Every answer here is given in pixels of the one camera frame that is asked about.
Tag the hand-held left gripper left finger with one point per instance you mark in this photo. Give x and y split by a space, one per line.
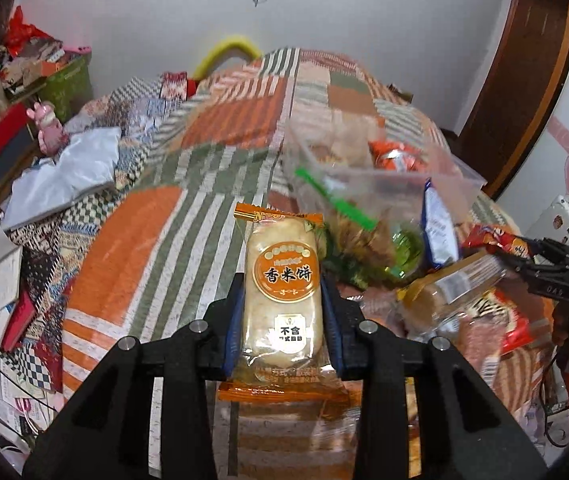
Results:
236 320

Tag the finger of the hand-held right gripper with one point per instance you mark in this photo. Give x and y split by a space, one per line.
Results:
554 255
539 278

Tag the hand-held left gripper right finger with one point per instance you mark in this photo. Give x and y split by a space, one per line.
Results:
328 320

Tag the orange rice cracker packet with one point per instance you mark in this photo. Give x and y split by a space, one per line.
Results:
282 285

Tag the clear-wrapped bread packet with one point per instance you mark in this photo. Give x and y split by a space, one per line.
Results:
449 290

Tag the blue snack packet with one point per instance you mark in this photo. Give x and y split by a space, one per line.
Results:
439 230

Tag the clear plastic container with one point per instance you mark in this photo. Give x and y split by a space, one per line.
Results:
344 160

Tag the white fridge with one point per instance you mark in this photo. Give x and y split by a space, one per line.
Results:
554 220

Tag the green pea snack bag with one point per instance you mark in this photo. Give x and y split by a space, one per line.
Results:
364 240

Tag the brown wooden door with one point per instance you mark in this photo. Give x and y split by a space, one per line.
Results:
524 85

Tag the orange-red snack packet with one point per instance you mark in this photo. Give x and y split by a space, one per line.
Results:
394 157

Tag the red book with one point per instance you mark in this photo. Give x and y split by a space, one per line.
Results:
18 320

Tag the white plastic bag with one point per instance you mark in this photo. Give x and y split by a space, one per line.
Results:
64 175

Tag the pink toy figurine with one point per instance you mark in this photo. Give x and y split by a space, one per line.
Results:
49 127

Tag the yellow tube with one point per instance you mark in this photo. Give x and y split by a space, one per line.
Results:
229 42

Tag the green cardboard box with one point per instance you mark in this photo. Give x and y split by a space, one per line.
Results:
69 87

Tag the red plastic bag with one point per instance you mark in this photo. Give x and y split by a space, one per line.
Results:
24 30

